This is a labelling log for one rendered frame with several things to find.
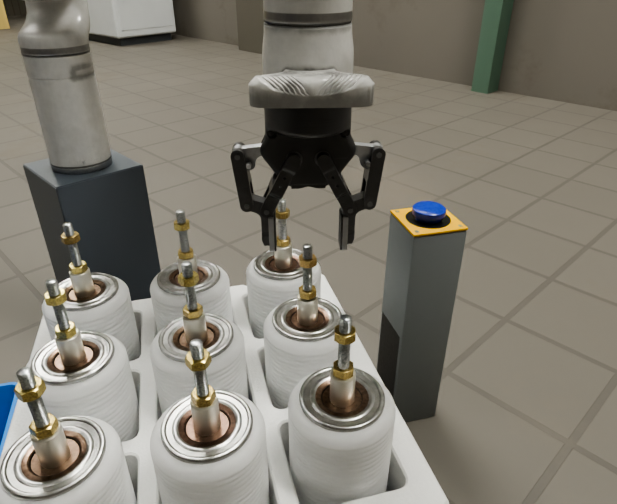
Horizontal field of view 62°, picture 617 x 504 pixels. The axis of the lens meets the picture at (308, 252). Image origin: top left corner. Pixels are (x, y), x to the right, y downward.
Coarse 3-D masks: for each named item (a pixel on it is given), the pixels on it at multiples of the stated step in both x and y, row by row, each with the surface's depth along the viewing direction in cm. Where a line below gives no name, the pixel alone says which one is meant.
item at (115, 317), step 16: (128, 288) 62; (112, 304) 58; (128, 304) 61; (48, 320) 57; (80, 320) 56; (96, 320) 57; (112, 320) 58; (128, 320) 61; (128, 336) 61; (128, 352) 62
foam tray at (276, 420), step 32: (32, 352) 61; (256, 352) 61; (352, 352) 61; (256, 384) 56; (160, 416) 56; (128, 448) 49; (288, 448) 54; (416, 448) 49; (288, 480) 46; (416, 480) 46
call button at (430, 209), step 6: (414, 204) 62; (420, 204) 62; (426, 204) 62; (432, 204) 62; (438, 204) 62; (414, 210) 61; (420, 210) 60; (426, 210) 60; (432, 210) 60; (438, 210) 60; (444, 210) 61; (420, 216) 60; (426, 216) 60; (432, 216) 60; (438, 216) 60; (444, 216) 61; (426, 222) 61; (432, 222) 61; (438, 222) 61
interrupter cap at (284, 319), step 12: (288, 300) 57; (324, 300) 57; (276, 312) 56; (288, 312) 56; (324, 312) 56; (336, 312) 56; (276, 324) 54; (288, 324) 54; (300, 324) 54; (324, 324) 54; (336, 324) 54; (288, 336) 52; (300, 336) 52; (312, 336) 52; (324, 336) 52
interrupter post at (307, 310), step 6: (300, 300) 53; (306, 300) 53; (312, 300) 53; (300, 306) 53; (306, 306) 53; (312, 306) 53; (300, 312) 54; (306, 312) 53; (312, 312) 53; (300, 318) 54; (306, 318) 54; (312, 318) 54; (306, 324) 54; (312, 324) 54
